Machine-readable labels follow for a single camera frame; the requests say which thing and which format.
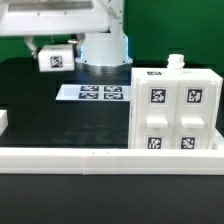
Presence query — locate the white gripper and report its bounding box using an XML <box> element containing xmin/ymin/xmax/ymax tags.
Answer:
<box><xmin>0</xmin><ymin>0</ymin><xmax>110</xmax><ymax>58</ymax></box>

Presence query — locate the white cabinet top block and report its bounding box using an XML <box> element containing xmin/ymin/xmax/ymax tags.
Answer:
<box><xmin>38</xmin><ymin>44</ymin><xmax>75</xmax><ymax>72</ymax></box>

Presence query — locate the white cabinet body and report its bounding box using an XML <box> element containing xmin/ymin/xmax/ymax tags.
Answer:
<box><xmin>128</xmin><ymin>54</ymin><xmax>222</xmax><ymax>149</ymax></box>

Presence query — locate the white cabinet door panel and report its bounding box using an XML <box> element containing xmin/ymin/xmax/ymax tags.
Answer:
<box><xmin>140</xmin><ymin>80</ymin><xmax>177</xmax><ymax>149</ymax></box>

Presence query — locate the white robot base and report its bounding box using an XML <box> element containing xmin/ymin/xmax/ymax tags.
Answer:
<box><xmin>75</xmin><ymin>0</ymin><xmax>133</xmax><ymax>73</ymax></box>

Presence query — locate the white fiducial marker sheet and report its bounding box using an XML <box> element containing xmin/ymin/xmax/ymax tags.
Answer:
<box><xmin>56</xmin><ymin>84</ymin><xmax>130</xmax><ymax>102</ymax></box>

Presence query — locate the small white block left edge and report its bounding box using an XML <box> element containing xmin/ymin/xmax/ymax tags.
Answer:
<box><xmin>0</xmin><ymin>110</ymin><xmax>8</xmax><ymax>136</ymax></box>

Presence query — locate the white obstacle frame wall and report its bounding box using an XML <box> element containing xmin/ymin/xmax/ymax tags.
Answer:
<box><xmin>0</xmin><ymin>128</ymin><xmax>224</xmax><ymax>176</ymax></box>

